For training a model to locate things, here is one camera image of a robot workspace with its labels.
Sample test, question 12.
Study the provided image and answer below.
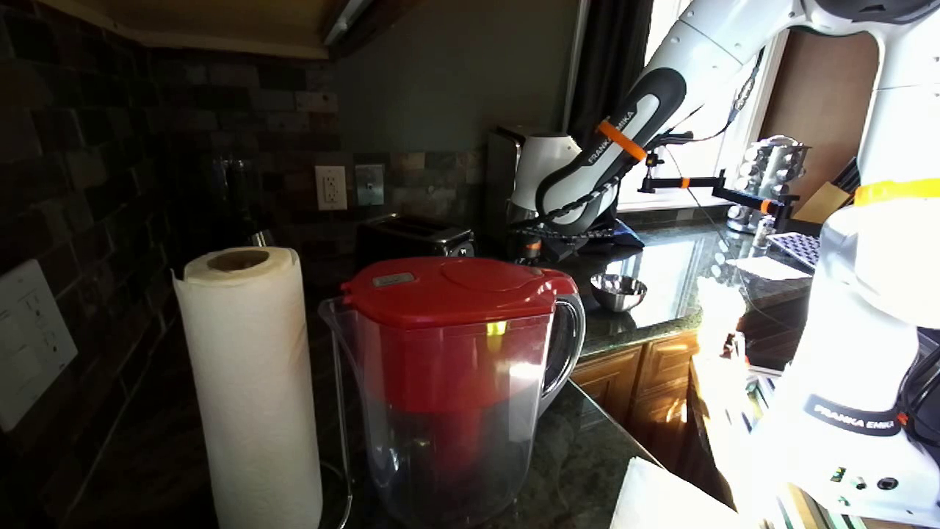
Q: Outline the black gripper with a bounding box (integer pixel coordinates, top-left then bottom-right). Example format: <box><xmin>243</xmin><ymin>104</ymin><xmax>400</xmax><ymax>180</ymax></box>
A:
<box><xmin>516</xmin><ymin>220</ymin><xmax>641</xmax><ymax>274</ymax></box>

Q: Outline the black robot base connector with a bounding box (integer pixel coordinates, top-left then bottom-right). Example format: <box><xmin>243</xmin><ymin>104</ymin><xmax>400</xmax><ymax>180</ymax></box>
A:
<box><xmin>893</xmin><ymin>327</ymin><xmax>940</xmax><ymax>464</ymax></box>

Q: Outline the black coffee maker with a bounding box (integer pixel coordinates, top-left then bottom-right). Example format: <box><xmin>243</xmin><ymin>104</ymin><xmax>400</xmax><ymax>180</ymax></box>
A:
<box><xmin>482</xmin><ymin>126</ymin><xmax>534</xmax><ymax>265</ymax></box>

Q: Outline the wooden lower cabinet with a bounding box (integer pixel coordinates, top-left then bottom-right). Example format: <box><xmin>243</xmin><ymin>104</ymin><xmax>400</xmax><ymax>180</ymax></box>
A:
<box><xmin>569</xmin><ymin>327</ymin><xmax>714</xmax><ymax>478</ymax></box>

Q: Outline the wooden cabinet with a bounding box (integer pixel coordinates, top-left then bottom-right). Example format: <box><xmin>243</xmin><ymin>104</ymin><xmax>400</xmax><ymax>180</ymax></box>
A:
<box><xmin>569</xmin><ymin>327</ymin><xmax>714</xmax><ymax>478</ymax></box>
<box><xmin>39</xmin><ymin>0</ymin><xmax>422</xmax><ymax>63</ymax></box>

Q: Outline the black chrome toaster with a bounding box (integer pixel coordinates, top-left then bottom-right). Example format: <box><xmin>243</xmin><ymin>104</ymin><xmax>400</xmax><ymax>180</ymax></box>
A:
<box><xmin>348</xmin><ymin>214</ymin><xmax>482</xmax><ymax>290</ymax></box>

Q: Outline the red lid water pitcher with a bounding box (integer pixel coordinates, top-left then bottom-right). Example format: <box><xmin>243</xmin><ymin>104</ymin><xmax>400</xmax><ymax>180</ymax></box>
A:
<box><xmin>318</xmin><ymin>256</ymin><xmax>589</xmax><ymax>529</ymax></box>

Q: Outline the dark curtain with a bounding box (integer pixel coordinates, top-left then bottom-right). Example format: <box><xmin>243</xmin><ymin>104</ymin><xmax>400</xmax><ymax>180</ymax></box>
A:
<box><xmin>563</xmin><ymin>0</ymin><xmax>657</xmax><ymax>126</ymax></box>

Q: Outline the striped blue cloth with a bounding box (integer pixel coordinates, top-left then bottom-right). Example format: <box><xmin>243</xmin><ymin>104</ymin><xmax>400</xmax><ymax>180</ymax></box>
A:
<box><xmin>764</xmin><ymin>229</ymin><xmax>827</xmax><ymax>277</ymax></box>

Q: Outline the wooden knife block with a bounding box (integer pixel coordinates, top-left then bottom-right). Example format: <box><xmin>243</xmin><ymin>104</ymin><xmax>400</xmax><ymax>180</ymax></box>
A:
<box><xmin>791</xmin><ymin>158</ymin><xmax>864</xmax><ymax>233</ymax></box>

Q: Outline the white paper sheet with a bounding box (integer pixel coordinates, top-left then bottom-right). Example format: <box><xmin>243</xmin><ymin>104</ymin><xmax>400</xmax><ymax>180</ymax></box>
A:
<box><xmin>608</xmin><ymin>453</ymin><xmax>752</xmax><ymax>529</ymax></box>

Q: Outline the yellow tape band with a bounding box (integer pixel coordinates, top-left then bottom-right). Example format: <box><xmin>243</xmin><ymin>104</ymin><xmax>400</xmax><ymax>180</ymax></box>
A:
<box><xmin>854</xmin><ymin>174</ymin><xmax>940</xmax><ymax>208</ymax></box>

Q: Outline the white paper towel roll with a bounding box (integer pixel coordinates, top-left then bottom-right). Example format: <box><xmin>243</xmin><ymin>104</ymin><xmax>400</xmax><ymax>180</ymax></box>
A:
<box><xmin>171</xmin><ymin>243</ymin><xmax>325</xmax><ymax>529</ymax></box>

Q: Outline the wooden upper cabinet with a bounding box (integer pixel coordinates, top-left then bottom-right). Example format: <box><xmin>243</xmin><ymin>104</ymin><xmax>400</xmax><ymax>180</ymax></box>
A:
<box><xmin>39</xmin><ymin>0</ymin><xmax>422</xmax><ymax>63</ymax></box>

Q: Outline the orange strap on arm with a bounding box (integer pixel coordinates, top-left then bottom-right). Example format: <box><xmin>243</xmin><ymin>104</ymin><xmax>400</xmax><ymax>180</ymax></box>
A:
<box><xmin>594</xmin><ymin>115</ymin><xmax>653</xmax><ymax>168</ymax></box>

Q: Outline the small wall outlet plate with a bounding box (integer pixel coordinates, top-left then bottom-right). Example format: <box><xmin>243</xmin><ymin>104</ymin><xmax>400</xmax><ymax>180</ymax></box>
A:
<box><xmin>351</xmin><ymin>161</ymin><xmax>390</xmax><ymax>212</ymax></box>

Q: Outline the white wall outlet plate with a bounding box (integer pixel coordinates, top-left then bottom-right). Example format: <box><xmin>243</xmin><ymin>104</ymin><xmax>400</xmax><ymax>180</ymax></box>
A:
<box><xmin>312</xmin><ymin>161</ymin><xmax>351</xmax><ymax>214</ymax></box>

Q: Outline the white wall switch plate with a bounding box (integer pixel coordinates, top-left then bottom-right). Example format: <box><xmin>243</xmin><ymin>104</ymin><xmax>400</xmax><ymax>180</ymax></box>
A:
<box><xmin>0</xmin><ymin>258</ymin><xmax>83</xmax><ymax>436</ymax></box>

